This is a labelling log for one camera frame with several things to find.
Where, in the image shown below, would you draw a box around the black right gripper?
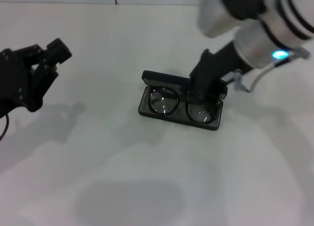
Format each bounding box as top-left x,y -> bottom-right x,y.
186,39 -> 247,101

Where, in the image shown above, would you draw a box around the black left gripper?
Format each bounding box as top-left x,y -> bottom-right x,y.
0,38 -> 73,113

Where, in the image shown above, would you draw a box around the black glasses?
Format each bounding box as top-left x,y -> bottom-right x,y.
147,87 -> 219,125

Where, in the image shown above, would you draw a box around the black glasses case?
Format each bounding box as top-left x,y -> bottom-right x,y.
138,70 -> 229,132

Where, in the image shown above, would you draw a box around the right gripper silver plug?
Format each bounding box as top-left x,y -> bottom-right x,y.
233,70 -> 248,91

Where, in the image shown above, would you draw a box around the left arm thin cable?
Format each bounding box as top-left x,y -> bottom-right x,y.
0,113 -> 10,141

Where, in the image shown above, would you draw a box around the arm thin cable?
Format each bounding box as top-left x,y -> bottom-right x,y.
0,113 -> 10,141
246,48 -> 310,93

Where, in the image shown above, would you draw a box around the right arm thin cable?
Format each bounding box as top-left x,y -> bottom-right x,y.
246,48 -> 310,93

